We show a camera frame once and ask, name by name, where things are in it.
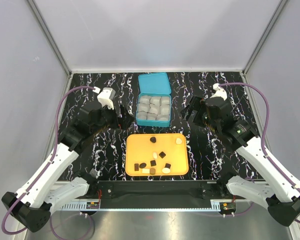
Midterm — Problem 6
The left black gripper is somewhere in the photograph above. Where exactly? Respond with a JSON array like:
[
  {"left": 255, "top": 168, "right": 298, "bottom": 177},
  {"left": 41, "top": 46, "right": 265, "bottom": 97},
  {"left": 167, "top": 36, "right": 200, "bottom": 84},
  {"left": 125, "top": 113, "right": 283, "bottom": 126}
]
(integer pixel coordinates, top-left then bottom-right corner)
[{"left": 91, "top": 102, "right": 135, "bottom": 135}]

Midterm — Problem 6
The dark heart chocolate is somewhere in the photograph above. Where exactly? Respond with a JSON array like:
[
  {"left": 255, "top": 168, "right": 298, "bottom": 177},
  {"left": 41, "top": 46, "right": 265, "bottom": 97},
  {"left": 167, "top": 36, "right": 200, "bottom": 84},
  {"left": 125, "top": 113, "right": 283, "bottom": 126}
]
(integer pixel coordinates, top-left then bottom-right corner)
[{"left": 150, "top": 136, "right": 157, "bottom": 143}]

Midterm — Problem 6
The dark square chocolate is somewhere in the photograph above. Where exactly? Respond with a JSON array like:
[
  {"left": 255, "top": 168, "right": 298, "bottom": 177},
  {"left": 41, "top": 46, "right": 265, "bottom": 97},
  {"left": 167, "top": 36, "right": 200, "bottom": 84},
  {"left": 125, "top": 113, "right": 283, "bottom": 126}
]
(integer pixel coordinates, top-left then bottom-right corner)
[
  {"left": 159, "top": 151, "right": 166, "bottom": 158},
  {"left": 150, "top": 160, "right": 157, "bottom": 167}
]

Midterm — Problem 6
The white oval chocolate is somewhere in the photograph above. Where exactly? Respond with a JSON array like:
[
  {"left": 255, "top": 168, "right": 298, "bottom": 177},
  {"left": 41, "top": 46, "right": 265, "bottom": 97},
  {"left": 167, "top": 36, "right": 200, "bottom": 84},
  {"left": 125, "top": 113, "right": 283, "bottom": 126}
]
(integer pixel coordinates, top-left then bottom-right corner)
[{"left": 152, "top": 152, "right": 158, "bottom": 159}]

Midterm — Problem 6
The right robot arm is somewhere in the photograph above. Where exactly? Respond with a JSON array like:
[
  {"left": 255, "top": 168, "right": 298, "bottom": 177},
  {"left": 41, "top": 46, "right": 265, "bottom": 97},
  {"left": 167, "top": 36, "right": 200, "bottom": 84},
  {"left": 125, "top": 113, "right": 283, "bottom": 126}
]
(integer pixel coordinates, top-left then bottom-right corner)
[{"left": 181, "top": 96, "right": 300, "bottom": 227}]

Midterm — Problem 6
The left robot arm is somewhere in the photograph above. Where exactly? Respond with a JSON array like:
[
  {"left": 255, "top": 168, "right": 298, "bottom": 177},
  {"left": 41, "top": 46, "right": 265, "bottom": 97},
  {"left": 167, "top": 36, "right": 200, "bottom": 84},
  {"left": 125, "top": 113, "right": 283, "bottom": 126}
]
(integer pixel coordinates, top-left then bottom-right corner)
[{"left": 1, "top": 105, "right": 134, "bottom": 233}]

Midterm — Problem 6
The dark rectangular chocolate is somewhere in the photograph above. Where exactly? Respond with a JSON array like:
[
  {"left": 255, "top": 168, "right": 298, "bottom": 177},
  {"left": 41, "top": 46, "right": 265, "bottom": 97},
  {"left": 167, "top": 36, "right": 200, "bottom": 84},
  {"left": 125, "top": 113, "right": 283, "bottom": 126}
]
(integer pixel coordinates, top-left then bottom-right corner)
[{"left": 134, "top": 163, "right": 139, "bottom": 171}]

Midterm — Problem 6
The dark oval chocolate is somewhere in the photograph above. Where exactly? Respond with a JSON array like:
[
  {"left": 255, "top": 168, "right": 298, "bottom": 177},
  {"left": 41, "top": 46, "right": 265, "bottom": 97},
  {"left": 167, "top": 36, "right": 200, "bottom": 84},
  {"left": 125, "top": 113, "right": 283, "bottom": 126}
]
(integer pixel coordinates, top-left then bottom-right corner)
[{"left": 139, "top": 162, "right": 147, "bottom": 169}]

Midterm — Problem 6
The white rectangular chocolate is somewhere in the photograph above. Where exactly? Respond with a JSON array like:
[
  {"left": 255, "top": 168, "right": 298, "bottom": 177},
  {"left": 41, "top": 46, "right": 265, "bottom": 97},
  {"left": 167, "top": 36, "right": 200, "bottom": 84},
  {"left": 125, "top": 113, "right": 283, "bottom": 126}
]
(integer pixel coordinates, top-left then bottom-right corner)
[{"left": 141, "top": 168, "right": 150, "bottom": 174}]

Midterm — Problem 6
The white round chocolate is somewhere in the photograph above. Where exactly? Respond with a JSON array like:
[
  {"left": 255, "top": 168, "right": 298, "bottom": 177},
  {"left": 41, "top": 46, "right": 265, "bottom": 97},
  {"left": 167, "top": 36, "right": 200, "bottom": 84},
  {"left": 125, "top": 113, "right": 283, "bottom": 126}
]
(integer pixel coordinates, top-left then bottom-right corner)
[{"left": 162, "top": 167, "right": 171, "bottom": 174}]

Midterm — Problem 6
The brown round chocolate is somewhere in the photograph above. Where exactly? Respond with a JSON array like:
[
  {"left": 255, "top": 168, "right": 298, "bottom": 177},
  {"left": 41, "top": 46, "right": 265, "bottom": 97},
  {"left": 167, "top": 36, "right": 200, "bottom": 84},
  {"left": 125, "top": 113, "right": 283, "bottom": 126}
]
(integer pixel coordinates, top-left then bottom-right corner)
[{"left": 150, "top": 168, "right": 156, "bottom": 175}]

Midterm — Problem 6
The teal tin box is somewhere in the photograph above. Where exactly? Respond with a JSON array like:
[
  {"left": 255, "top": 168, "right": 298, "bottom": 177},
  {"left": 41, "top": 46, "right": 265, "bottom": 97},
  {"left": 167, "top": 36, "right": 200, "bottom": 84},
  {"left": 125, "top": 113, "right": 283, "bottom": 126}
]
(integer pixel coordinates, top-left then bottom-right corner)
[{"left": 136, "top": 72, "right": 172, "bottom": 128}]

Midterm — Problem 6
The orange plastic tray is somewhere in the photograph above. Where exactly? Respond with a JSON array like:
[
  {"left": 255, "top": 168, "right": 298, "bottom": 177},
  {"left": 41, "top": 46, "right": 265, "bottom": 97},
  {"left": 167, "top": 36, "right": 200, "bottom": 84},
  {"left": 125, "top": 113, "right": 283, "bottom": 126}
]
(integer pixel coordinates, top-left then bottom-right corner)
[{"left": 125, "top": 133, "right": 189, "bottom": 177}]

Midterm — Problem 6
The left small circuit board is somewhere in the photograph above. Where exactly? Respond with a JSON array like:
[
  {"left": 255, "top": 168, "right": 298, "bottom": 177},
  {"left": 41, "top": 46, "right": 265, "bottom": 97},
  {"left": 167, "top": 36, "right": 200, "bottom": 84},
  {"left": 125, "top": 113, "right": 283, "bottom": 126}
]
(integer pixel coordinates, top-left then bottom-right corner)
[{"left": 86, "top": 202, "right": 100, "bottom": 209}]

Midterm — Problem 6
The small circuit board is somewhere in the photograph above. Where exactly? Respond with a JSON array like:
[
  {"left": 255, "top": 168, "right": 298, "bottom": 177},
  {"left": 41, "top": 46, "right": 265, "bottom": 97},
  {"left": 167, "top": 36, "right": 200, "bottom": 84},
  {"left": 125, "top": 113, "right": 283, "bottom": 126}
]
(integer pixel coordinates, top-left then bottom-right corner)
[
  {"left": 222, "top": 202, "right": 236, "bottom": 211},
  {"left": 86, "top": 202, "right": 100, "bottom": 209}
]

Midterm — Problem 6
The right small circuit board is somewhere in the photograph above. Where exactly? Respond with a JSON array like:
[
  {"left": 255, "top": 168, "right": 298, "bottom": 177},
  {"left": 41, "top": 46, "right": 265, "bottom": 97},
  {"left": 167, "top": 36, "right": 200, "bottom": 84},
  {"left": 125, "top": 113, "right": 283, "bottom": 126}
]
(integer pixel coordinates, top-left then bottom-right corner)
[{"left": 222, "top": 202, "right": 236, "bottom": 211}]

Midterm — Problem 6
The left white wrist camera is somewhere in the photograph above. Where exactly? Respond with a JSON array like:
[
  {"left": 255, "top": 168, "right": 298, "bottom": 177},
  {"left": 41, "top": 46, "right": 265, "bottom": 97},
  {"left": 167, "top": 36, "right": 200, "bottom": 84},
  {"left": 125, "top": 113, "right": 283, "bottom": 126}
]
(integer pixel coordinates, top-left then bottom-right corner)
[{"left": 97, "top": 87, "right": 116, "bottom": 110}]

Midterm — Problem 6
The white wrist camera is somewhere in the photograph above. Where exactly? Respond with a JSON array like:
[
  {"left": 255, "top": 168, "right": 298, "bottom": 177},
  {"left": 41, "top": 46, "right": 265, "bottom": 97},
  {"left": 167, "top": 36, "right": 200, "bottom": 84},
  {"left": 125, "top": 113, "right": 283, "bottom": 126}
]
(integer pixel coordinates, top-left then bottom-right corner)
[
  {"left": 97, "top": 87, "right": 116, "bottom": 110},
  {"left": 210, "top": 83, "right": 228, "bottom": 101}
]

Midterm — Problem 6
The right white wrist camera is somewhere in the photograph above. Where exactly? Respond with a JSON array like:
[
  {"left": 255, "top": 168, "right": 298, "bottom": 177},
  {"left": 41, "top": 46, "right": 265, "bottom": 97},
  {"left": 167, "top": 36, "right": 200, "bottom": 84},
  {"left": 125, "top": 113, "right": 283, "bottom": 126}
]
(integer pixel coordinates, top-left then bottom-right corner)
[{"left": 210, "top": 83, "right": 228, "bottom": 101}]

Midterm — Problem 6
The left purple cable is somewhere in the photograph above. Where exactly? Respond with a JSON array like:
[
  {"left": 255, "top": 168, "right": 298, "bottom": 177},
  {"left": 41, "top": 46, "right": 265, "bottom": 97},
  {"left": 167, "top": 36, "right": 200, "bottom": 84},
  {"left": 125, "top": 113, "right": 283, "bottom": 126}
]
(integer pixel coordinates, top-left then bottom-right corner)
[{"left": 1, "top": 85, "right": 102, "bottom": 236}]

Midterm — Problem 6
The purple cable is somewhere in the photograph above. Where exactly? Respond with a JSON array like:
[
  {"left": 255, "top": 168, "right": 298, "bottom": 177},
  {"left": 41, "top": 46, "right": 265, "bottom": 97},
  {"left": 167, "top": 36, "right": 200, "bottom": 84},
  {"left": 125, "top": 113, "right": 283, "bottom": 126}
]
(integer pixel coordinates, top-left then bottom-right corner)
[
  {"left": 218, "top": 83, "right": 300, "bottom": 225},
  {"left": 1, "top": 85, "right": 102, "bottom": 236}
]

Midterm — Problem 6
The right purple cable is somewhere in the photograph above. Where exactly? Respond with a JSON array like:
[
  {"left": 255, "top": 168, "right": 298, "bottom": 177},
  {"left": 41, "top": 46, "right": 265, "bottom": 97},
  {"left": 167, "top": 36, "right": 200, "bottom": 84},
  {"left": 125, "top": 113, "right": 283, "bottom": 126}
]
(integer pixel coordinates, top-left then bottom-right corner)
[{"left": 218, "top": 83, "right": 300, "bottom": 225}]

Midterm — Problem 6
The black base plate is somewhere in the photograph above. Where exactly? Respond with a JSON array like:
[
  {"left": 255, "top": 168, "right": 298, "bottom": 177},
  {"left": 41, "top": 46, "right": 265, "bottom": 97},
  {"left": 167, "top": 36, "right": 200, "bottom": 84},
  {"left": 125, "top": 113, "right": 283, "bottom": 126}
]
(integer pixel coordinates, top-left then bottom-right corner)
[{"left": 97, "top": 180, "right": 226, "bottom": 210}]

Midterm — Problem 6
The white slotted cable duct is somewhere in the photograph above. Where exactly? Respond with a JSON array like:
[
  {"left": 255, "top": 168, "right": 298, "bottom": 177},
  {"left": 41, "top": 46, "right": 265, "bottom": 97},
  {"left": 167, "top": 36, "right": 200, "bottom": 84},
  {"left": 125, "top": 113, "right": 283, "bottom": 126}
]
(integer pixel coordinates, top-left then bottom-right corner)
[{"left": 60, "top": 201, "right": 87, "bottom": 211}]

